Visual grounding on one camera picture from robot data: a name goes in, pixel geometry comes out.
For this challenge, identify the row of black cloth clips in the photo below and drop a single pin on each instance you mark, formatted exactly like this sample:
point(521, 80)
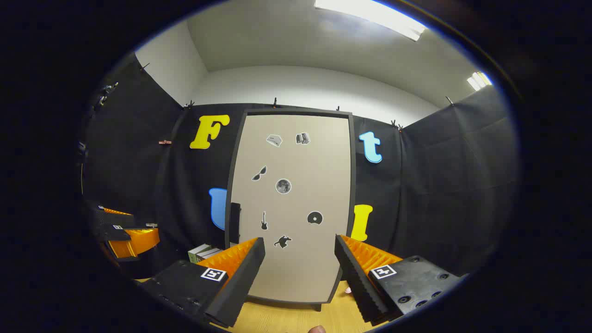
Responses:
point(274, 102)

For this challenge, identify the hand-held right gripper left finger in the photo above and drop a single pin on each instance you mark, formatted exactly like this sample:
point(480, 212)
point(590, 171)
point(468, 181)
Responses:
point(240, 282)

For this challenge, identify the white and brown book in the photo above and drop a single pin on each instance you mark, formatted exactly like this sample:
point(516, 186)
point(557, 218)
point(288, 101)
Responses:
point(210, 253)

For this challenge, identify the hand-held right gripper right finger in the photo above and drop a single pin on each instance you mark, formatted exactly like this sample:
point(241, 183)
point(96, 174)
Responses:
point(358, 282)

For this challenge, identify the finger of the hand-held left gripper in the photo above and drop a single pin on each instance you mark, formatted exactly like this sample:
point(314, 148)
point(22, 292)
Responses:
point(138, 241)
point(115, 218)

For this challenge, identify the green and white book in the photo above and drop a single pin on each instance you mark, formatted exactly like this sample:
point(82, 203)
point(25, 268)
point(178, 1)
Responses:
point(196, 252)

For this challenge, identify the dark grey cabinet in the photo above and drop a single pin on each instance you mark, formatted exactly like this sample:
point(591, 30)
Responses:
point(353, 185)

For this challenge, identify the light grey cabinet door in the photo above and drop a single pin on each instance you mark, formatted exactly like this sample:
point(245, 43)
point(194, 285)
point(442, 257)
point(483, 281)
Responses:
point(296, 240)

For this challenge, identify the small ceiling light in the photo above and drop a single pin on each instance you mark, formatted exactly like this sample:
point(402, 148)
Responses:
point(478, 81)

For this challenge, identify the black backdrop cloth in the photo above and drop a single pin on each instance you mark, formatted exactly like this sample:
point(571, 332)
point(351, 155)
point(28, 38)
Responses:
point(439, 185)

